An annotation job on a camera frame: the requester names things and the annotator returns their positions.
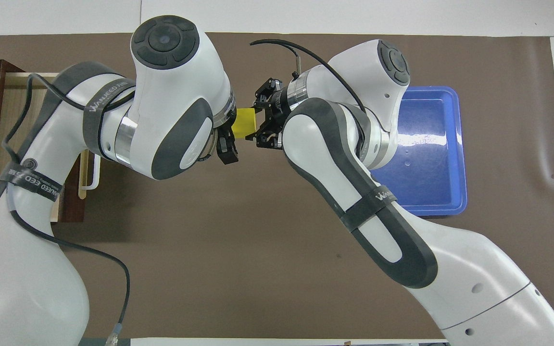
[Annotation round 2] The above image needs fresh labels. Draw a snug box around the brown paper table mat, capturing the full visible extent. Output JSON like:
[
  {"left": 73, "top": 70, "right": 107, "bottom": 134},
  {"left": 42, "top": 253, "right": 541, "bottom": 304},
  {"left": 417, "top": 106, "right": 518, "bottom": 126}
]
[{"left": 0, "top": 32, "right": 554, "bottom": 339}]

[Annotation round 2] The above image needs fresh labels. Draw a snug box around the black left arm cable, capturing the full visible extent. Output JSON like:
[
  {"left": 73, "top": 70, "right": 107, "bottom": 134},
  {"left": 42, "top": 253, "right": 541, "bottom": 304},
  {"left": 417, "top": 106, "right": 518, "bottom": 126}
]
[{"left": 0, "top": 72, "right": 131, "bottom": 346}]

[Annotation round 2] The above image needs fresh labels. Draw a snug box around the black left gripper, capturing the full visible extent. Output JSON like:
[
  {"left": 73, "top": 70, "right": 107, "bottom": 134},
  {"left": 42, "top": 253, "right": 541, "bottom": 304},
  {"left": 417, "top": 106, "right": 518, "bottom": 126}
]
[{"left": 216, "top": 109, "right": 240, "bottom": 166}]

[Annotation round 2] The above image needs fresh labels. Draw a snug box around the yellow cube block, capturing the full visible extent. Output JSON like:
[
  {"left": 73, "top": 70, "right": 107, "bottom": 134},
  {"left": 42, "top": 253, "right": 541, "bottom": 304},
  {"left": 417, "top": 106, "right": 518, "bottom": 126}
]
[{"left": 231, "top": 108, "right": 258, "bottom": 140}]

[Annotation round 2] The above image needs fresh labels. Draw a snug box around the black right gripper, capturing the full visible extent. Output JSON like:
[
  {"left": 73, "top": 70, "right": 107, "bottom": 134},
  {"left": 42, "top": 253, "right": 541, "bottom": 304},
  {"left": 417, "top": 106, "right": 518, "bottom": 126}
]
[{"left": 246, "top": 78, "right": 293, "bottom": 150}]

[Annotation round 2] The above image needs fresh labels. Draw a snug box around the blue plastic tray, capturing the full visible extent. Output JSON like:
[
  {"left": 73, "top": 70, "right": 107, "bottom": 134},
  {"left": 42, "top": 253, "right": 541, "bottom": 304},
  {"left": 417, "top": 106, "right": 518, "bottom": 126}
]
[{"left": 368, "top": 86, "right": 468, "bottom": 216}]

